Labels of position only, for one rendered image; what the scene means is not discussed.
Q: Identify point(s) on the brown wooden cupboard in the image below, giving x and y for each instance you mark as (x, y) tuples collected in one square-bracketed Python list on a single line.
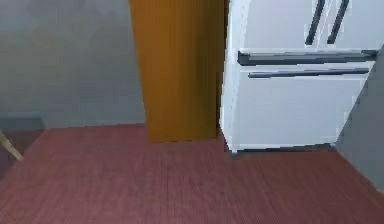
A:
[(180, 70)]

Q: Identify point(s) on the white fridge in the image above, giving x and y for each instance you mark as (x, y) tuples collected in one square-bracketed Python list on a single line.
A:
[(293, 106)]

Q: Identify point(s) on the pale wooden chair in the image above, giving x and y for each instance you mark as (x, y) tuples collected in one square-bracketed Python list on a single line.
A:
[(10, 146)]

